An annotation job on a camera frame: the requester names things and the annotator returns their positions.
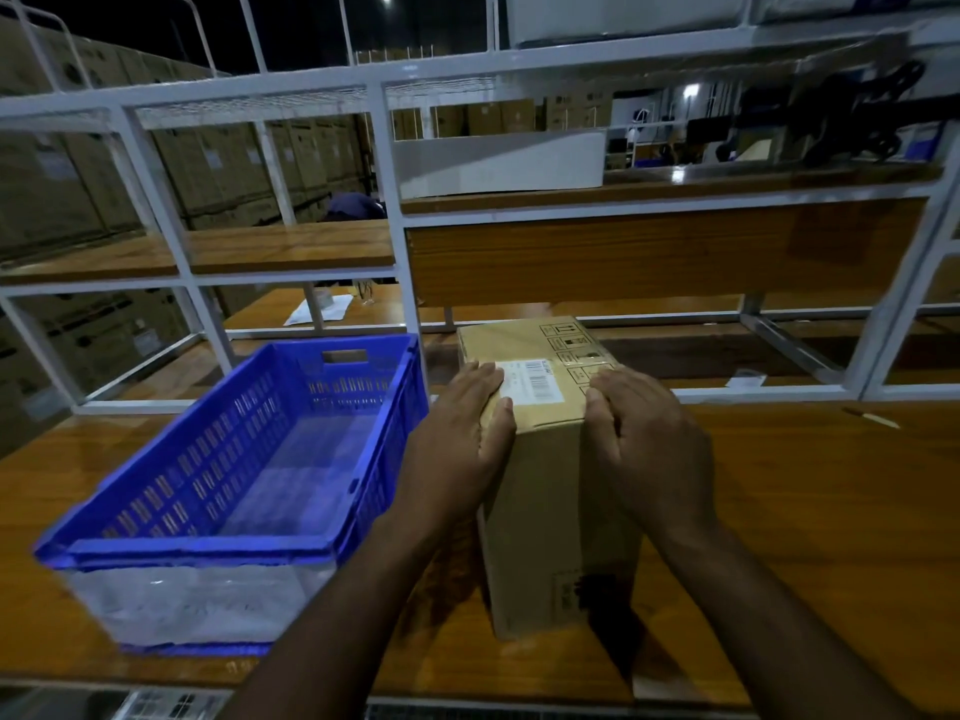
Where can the person's right hand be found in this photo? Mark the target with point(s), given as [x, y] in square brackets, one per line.
[660, 457]

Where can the person's left hand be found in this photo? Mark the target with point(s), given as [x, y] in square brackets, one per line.
[450, 457]

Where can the person's right thumb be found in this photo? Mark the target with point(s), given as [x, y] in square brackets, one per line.
[600, 423]

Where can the person's left thumb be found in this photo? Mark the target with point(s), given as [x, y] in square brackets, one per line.
[504, 431]

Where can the brown cardboard box white label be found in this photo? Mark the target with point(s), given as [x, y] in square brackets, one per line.
[551, 517]

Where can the person's left forearm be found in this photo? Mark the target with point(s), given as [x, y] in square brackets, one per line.
[337, 629]

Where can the person's right forearm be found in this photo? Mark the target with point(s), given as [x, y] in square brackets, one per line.
[757, 629]

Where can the small white paper slip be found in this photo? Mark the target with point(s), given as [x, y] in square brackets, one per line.
[745, 380]

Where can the wooden back panel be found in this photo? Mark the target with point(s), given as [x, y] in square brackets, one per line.
[660, 247]

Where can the white paper sheet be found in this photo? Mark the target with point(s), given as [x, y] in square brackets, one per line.
[319, 311]

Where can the wooden shelf board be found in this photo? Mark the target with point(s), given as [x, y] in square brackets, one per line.
[675, 183]
[247, 247]

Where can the blue plastic crate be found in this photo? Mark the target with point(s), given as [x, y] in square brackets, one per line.
[247, 457]

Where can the long white box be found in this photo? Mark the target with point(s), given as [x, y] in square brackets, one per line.
[499, 163]

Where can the small pen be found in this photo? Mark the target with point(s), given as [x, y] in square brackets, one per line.
[871, 419]

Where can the row of distant cardboard cartons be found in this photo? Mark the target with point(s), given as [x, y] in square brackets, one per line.
[510, 116]

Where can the black hand trolley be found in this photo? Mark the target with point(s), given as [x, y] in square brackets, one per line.
[840, 112]

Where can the white printed package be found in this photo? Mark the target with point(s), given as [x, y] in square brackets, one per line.
[172, 704]

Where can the stack of large cardboard cartons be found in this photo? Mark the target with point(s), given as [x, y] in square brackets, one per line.
[67, 187]

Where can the white metal shelf frame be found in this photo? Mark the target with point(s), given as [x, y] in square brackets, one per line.
[390, 179]

